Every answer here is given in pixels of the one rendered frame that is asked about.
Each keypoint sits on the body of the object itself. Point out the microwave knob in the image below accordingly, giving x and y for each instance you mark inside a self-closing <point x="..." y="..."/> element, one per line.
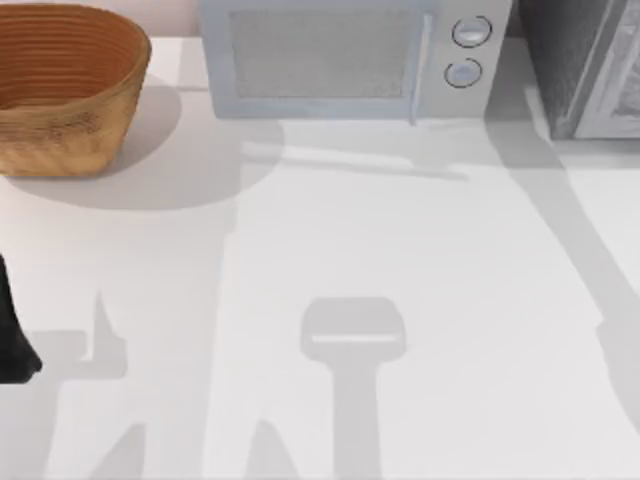
<point x="471" y="31"/>
<point x="463" y="73"/>

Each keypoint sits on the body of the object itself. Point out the grey cabinet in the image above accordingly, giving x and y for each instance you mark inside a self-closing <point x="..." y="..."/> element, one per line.
<point x="565" y="60"/>

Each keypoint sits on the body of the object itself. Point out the brown woven basket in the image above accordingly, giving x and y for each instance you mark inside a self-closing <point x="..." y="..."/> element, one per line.
<point x="60" y="125"/>

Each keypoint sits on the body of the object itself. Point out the microwave oven door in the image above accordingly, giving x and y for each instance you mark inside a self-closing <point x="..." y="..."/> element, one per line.
<point x="320" y="55"/>

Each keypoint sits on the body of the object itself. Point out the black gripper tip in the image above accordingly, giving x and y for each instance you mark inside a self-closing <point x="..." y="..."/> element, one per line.
<point x="11" y="340"/>

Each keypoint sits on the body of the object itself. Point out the pale microwave oven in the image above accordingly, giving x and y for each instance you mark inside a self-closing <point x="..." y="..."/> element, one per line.
<point x="465" y="102"/>

